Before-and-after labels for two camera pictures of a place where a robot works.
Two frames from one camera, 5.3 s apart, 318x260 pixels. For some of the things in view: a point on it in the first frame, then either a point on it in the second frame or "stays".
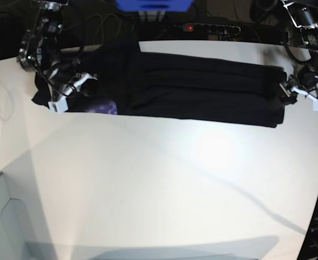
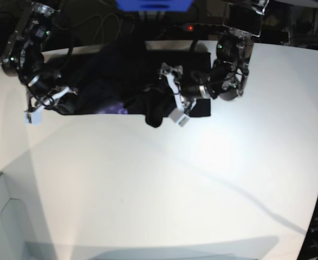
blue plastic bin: x=154 y=5 stays
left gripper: x=77 y=83 -> x=37 y=103
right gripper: x=290 y=88 -> x=173 y=74
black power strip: x=210 y=28 stays
